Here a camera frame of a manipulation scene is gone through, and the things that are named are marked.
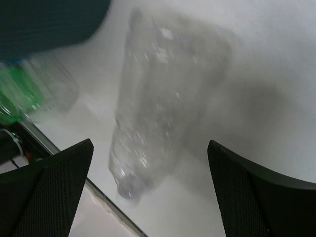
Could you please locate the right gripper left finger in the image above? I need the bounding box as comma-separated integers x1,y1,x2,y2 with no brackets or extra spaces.
0,139,94,237

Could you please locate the aluminium frame rail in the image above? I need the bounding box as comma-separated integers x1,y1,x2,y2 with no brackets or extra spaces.
17,120,149,237

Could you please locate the Pocari Sweat clear bottle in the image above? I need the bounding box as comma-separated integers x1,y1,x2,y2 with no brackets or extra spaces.
22,53,79,123

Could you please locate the green plastic soda bottle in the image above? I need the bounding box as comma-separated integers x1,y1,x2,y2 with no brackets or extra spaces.
0,63,45,125

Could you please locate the clear crushed plastic bottle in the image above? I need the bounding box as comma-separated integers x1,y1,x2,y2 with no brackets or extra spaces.
109,8,234,202

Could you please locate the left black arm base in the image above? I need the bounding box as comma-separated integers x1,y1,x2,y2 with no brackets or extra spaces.
0,122,60,173

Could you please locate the dark teal plastic bin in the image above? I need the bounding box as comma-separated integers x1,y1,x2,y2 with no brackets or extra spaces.
0,0,111,61

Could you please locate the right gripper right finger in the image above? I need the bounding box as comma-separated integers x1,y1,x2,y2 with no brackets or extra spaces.
207,140,316,237

